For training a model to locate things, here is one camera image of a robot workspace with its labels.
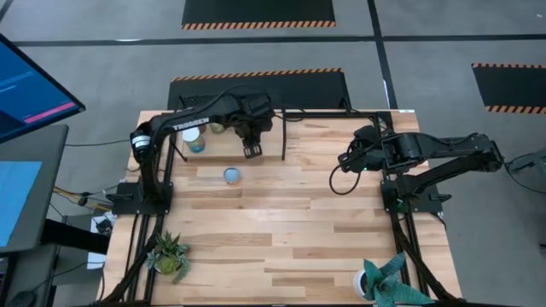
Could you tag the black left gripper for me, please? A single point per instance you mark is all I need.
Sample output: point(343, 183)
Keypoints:
point(253, 133)

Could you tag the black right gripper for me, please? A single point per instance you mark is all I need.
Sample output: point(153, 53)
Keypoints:
point(369, 153)

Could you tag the plain green can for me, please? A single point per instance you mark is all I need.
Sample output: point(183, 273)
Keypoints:
point(217, 128)

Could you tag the chicken soup can green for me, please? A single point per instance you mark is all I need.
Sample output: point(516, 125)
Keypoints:
point(192, 135)

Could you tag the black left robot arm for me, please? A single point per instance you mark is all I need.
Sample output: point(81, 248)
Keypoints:
point(187, 121)

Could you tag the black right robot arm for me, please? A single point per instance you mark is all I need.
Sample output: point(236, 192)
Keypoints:
point(448, 147)

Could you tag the pineapple rings can yellow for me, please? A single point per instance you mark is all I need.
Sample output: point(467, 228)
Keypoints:
point(232, 175)

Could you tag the black floor mat striped edge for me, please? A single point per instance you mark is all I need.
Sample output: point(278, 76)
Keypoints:
point(512, 87)
point(256, 10)
point(298, 91)

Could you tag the black floor tape line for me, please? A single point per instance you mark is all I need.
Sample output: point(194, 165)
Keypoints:
point(381, 55)
point(256, 40)

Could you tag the teal leaf plant white pot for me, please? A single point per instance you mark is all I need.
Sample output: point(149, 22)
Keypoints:
point(388, 281)

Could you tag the green succulent potted plant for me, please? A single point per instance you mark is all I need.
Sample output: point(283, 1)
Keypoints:
point(168, 256)

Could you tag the white papers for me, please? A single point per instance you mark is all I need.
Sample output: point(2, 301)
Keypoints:
point(96, 260)

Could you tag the black desk stand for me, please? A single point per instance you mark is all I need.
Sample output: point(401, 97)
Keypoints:
point(72, 236)

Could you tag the black monitor blue screen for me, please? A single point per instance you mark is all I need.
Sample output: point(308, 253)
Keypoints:
point(30, 89)

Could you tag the grey monitor blue screen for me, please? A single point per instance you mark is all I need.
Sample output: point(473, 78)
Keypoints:
point(17, 200)

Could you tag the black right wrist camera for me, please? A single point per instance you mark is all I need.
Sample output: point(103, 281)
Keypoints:
point(367, 134)

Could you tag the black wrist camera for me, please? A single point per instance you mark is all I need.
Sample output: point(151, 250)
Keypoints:
point(367, 134)
point(260, 106)

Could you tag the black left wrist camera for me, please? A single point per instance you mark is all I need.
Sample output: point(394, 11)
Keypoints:
point(260, 106)

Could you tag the black aluminium table frame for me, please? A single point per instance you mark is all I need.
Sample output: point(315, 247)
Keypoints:
point(332, 114)

